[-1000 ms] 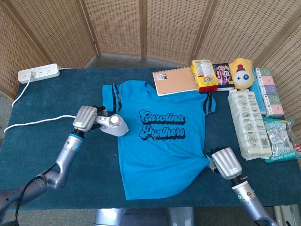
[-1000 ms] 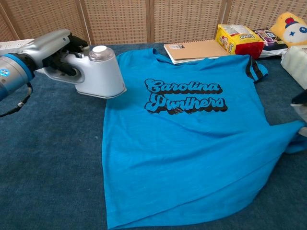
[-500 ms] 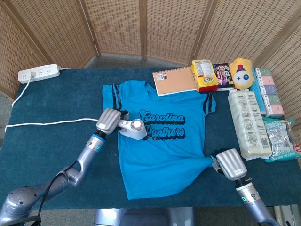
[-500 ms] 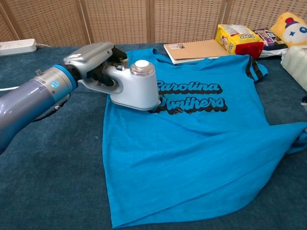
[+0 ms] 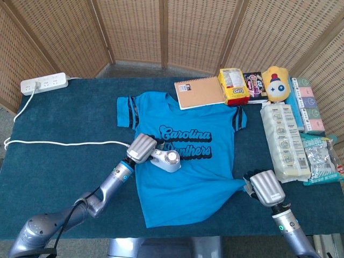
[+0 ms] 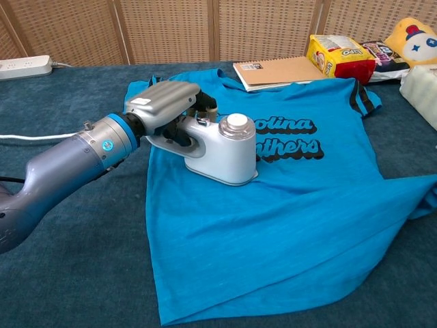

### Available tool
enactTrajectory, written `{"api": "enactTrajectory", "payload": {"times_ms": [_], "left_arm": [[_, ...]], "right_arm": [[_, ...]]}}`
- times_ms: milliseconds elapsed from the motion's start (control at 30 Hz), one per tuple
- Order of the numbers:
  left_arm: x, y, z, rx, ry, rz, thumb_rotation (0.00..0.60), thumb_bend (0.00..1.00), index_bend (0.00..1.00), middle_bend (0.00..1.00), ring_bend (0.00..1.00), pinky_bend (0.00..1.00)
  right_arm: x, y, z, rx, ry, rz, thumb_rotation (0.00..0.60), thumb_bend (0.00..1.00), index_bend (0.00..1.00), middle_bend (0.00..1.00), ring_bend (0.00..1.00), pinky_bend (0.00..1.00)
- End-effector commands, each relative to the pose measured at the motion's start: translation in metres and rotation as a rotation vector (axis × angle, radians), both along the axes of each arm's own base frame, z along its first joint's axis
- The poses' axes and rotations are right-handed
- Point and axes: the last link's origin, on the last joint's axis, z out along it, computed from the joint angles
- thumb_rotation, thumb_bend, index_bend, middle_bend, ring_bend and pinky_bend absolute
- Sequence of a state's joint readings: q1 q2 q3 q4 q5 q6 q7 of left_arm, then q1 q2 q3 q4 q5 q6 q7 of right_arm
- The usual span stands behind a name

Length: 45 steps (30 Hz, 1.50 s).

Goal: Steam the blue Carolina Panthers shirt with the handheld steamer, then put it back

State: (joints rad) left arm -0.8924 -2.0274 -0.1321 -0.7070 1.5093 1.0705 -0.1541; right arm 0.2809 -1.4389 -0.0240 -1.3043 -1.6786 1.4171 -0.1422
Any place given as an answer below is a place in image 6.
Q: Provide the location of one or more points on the dark teal table cover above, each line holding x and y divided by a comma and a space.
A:
68, 273

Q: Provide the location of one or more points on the white handheld steam iron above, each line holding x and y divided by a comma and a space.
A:
225, 157

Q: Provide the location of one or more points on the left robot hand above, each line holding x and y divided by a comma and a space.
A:
160, 99

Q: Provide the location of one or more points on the black snack packet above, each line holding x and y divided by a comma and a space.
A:
385, 56

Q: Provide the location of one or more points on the white power strip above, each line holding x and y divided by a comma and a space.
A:
24, 66

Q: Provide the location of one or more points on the yellow plush toy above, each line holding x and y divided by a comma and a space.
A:
416, 44

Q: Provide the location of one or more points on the brown spiral notebook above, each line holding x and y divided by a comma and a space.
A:
280, 73

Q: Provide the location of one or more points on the long white tissue pack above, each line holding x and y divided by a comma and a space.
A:
423, 92

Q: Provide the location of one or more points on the wicker folding screen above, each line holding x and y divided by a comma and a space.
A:
170, 27

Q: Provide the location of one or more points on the yellow Lipo snack bag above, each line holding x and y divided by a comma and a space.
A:
341, 58

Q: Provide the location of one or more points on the blue Carolina Panthers t-shirt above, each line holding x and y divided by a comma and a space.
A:
273, 222

